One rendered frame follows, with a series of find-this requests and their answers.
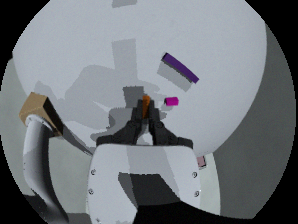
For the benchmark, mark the small magenta block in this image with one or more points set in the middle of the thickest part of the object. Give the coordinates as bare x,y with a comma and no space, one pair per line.
172,101

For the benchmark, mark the orange rod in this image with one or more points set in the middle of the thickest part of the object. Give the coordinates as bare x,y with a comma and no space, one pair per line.
146,101

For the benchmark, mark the purple rod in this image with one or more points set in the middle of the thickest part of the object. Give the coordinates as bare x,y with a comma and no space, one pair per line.
177,64

